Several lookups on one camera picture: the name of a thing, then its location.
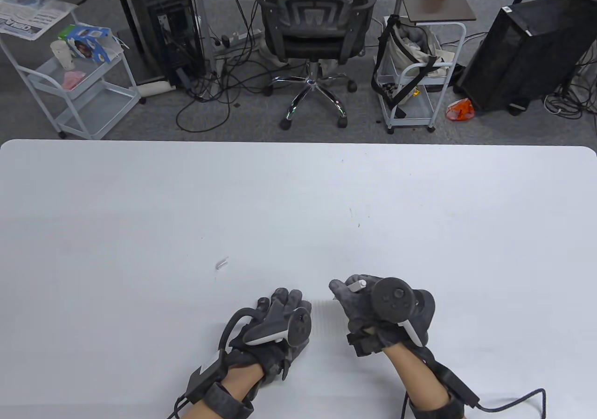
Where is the person's left forearm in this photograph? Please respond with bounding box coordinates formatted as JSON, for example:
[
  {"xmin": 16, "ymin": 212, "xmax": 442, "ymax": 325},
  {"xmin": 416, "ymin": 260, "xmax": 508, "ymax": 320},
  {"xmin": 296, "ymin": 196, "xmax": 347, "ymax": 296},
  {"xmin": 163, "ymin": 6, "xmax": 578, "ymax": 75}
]
[{"xmin": 187, "ymin": 362, "xmax": 264, "ymax": 419}]

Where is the person's right forearm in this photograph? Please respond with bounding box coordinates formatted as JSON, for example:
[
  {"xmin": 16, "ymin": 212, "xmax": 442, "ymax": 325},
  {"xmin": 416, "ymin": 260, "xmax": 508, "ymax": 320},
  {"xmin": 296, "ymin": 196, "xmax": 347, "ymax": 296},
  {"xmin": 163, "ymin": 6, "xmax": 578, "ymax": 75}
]
[{"xmin": 382, "ymin": 342, "xmax": 453, "ymax": 419}]

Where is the black wrist sensor box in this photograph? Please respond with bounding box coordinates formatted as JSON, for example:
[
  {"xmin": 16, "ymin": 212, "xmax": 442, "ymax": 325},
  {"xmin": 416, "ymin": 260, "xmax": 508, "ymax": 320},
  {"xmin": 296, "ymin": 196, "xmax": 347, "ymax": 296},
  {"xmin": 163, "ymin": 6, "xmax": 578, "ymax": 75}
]
[
  {"xmin": 186, "ymin": 351, "xmax": 229, "ymax": 403},
  {"xmin": 431, "ymin": 361, "xmax": 481, "ymax": 408}
]

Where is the person's left hand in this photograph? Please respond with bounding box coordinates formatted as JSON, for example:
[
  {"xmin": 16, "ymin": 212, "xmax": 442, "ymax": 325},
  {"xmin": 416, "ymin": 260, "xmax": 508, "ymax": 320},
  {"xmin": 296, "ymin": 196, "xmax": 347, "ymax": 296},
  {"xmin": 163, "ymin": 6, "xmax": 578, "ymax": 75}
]
[{"xmin": 229, "ymin": 288, "xmax": 312, "ymax": 394}]

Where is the black braided cable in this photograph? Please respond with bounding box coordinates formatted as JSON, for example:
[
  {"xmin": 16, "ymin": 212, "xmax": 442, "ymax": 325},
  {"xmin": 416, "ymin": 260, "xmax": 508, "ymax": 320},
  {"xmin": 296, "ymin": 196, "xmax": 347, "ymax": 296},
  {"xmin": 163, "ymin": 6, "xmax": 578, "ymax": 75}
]
[{"xmin": 476, "ymin": 389, "xmax": 547, "ymax": 419}]

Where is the pink packet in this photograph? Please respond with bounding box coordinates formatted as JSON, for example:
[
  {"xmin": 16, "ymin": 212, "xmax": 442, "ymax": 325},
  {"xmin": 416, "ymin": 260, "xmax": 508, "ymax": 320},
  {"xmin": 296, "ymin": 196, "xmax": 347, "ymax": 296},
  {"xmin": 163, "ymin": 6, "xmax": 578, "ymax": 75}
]
[{"xmin": 62, "ymin": 70, "xmax": 86, "ymax": 91}]

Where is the white desk leg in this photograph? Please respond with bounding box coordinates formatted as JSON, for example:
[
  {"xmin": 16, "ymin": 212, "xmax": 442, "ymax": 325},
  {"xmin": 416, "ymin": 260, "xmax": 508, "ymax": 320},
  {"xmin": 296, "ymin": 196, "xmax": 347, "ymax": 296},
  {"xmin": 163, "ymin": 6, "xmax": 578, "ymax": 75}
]
[{"xmin": 190, "ymin": 0, "xmax": 219, "ymax": 72}]

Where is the black and white controller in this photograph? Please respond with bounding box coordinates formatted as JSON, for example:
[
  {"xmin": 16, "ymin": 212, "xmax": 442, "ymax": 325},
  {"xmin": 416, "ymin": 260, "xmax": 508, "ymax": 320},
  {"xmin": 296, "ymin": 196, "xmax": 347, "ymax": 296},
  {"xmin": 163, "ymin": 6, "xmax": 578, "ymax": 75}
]
[
  {"xmin": 219, "ymin": 308, "xmax": 312, "ymax": 350},
  {"xmin": 371, "ymin": 277, "xmax": 437, "ymax": 349}
]

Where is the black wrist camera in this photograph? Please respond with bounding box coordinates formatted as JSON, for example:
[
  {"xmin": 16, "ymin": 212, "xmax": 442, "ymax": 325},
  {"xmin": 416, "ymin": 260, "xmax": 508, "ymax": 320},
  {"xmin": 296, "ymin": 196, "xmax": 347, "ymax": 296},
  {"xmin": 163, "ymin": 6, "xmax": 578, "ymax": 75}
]
[{"xmin": 347, "ymin": 333, "xmax": 375, "ymax": 358}]

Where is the white cart with brown top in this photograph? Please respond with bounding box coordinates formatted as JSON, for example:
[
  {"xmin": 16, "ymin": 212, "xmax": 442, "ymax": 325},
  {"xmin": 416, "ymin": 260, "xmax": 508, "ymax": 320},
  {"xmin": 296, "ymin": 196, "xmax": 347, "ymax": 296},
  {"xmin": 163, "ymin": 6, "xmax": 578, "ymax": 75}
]
[{"xmin": 377, "ymin": 0, "xmax": 477, "ymax": 134}]

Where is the orange plastic bag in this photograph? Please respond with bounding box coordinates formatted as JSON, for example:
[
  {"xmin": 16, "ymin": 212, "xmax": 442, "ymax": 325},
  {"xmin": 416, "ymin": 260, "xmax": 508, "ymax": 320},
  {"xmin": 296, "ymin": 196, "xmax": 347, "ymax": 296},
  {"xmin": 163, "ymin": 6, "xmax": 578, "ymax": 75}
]
[{"xmin": 445, "ymin": 98, "xmax": 475, "ymax": 121}]

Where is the folded newspaper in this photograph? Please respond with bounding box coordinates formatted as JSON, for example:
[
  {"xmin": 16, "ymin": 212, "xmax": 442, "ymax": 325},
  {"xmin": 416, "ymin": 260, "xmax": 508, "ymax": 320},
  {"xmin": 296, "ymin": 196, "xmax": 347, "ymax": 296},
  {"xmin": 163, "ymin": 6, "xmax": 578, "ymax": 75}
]
[{"xmin": 0, "ymin": 0, "xmax": 77, "ymax": 41}]

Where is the white power strip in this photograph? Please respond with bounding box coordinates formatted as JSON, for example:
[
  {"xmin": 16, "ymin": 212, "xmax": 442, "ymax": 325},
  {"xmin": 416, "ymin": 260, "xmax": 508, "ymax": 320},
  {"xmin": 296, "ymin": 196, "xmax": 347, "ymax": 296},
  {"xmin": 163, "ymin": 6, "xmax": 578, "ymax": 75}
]
[{"xmin": 212, "ymin": 29, "xmax": 263, "ymax": 49}]

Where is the tangle of black cables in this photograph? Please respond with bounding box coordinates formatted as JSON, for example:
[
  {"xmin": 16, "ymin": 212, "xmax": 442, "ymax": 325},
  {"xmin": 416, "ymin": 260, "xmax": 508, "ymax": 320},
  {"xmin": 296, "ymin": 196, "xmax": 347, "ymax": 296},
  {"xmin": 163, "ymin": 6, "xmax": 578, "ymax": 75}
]
[{"xmin": 543, "ymin": 50, "xmax": 597, "ymax": 121}]

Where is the blue cardboard box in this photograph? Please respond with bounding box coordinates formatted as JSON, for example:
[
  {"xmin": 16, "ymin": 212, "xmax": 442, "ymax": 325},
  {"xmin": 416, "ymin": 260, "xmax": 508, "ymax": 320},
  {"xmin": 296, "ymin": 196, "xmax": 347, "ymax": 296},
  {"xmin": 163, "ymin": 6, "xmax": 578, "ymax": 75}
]
[{"xmin": 60, "ymin": 24, "xmax": 123, "ymax": 63}]

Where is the white desk foot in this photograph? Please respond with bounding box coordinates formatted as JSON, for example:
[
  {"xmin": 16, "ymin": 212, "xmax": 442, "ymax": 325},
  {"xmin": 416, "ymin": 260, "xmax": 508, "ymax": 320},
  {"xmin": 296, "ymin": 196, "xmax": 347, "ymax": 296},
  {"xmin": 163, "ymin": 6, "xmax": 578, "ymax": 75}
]
[{"xmin": 138, "ymin": 79, "xmax": 171, "ymax": 97}]

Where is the person's right hand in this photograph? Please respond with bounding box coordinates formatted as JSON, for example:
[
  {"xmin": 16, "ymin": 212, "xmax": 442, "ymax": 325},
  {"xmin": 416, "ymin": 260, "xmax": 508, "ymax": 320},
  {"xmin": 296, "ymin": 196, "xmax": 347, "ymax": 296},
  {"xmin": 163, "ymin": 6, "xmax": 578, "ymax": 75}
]
[{"xmin": 329, "ymin": 274, "xmax": 413, "ymax": 354}]

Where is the white metal shelf cart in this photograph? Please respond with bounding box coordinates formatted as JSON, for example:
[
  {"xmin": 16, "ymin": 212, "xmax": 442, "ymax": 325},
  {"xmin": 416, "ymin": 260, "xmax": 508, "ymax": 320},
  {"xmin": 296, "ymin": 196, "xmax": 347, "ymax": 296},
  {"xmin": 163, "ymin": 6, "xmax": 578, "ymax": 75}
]
[{"xmin": 0, "ymin": 11, "xmax": 140, "ymax": 140}]

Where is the lined white paper with text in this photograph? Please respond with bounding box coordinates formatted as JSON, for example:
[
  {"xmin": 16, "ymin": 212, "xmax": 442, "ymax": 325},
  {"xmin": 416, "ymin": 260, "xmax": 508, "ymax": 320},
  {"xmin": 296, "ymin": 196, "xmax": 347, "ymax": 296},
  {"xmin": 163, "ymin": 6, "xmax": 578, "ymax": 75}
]
[{"xmin": 309, "ymin": 299, "xmax": 349, "ymax": 342}]

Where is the black floor cable loop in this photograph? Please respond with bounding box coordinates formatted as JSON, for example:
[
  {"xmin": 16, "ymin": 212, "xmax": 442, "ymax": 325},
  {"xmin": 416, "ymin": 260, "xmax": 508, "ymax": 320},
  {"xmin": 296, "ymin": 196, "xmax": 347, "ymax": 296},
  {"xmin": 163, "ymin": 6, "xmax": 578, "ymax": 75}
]
[{"xmin": 176, "ymin": 78, "xmax": 231, "ymax": 133}]

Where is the beige tote bag black strap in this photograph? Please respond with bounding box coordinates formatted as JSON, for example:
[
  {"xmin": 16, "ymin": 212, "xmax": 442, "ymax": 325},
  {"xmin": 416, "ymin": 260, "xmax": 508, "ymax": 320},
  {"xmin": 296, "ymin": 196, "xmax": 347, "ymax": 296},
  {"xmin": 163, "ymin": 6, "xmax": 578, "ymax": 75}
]
[{"xmin": 372, "ymin": 14, "xmax": 455, "ymax": 117}]

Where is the black mesh office chair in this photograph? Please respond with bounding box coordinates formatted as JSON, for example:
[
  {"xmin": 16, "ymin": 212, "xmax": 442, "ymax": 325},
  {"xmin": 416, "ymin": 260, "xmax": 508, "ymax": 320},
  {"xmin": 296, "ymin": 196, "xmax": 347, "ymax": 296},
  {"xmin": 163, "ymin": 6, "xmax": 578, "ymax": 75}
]
[{"xmin": 254, "ymin": 0, "xmax": 379, "ymax": 130}]

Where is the white paper cup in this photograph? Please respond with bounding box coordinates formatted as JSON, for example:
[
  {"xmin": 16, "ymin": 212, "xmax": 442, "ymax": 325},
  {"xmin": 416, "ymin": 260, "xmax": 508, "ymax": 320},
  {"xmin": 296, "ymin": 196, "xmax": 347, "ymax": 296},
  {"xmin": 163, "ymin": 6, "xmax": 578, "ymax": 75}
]
[{"xmin": 50, "ymin": 40, "xmax": 75, "ymax": 70}]

